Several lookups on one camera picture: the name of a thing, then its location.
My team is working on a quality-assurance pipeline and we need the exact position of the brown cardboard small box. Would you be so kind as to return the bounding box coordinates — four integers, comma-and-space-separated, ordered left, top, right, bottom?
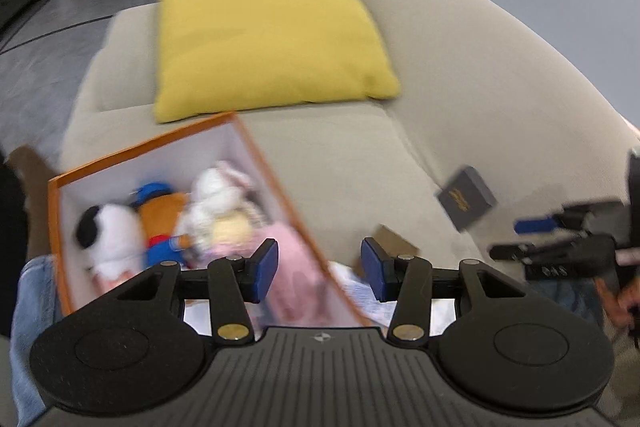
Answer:
369, 225, 420, 257

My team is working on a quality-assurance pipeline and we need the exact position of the pink fabric pouch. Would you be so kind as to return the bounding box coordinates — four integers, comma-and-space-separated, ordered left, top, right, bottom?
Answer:
250, 222, 357, 329

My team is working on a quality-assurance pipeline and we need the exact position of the white pink crochet bunny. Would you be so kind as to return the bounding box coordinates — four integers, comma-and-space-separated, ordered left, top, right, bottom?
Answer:
178, 160, 266, 265

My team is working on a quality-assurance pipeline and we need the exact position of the orange cardboard box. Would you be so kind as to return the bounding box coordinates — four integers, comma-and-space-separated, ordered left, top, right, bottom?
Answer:
49, 113, 366, 326

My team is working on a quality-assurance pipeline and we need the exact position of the dark grey small box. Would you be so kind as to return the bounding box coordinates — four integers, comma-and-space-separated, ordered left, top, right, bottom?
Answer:
436, 166, 497, 232

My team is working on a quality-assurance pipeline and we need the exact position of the person right hand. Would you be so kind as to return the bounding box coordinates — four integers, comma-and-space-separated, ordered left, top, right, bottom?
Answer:
594, 277, 639, 349

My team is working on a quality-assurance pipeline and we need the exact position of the brown sailor bear plush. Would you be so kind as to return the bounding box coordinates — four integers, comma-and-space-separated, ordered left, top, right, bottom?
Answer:
132, 182, 191, 267

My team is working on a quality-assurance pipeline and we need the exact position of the beige sofa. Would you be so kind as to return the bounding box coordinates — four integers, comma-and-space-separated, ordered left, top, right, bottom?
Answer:
60, 0, 639, 268

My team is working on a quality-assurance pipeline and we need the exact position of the white black plush dog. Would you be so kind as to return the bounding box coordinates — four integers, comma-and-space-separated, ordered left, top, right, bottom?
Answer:
75, 204, 146, 294

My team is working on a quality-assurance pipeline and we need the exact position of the blue jeans leg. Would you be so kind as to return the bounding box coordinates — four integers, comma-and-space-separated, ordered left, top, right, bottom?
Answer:
10, 255, 62, 426

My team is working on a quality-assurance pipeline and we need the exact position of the brown sock foot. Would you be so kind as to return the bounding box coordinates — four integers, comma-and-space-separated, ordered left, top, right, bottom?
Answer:
9, 145, 58, 260

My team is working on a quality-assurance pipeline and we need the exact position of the yellow cushion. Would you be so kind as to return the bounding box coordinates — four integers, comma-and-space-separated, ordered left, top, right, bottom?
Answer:
154, 0, 400, 124

